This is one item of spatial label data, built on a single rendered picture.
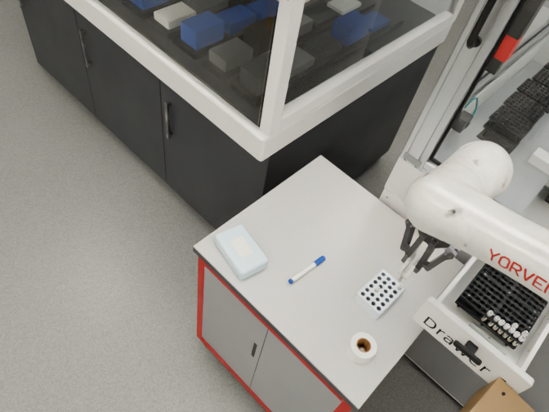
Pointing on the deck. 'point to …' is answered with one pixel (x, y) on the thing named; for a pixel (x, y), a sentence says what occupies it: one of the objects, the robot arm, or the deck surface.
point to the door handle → (479, 25)
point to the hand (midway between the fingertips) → (409, 266)
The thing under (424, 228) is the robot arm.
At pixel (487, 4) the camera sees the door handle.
